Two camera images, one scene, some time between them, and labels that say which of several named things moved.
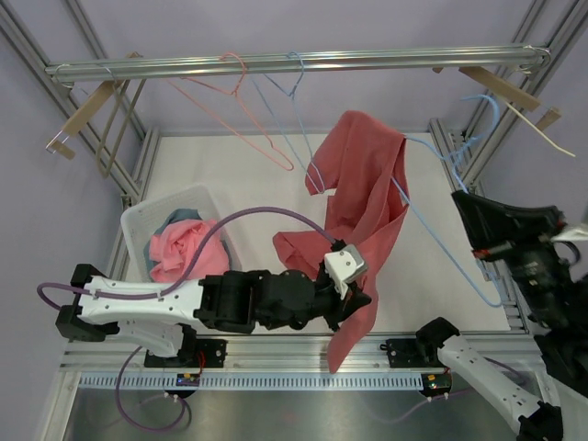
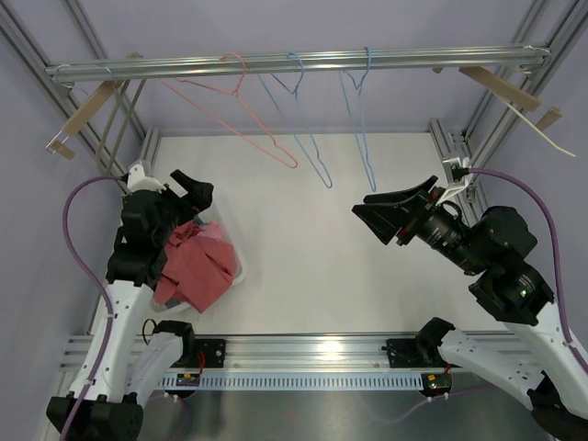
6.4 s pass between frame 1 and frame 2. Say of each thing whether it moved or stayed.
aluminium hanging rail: stayed
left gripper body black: moved
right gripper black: moved
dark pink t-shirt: moved
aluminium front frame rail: stayed
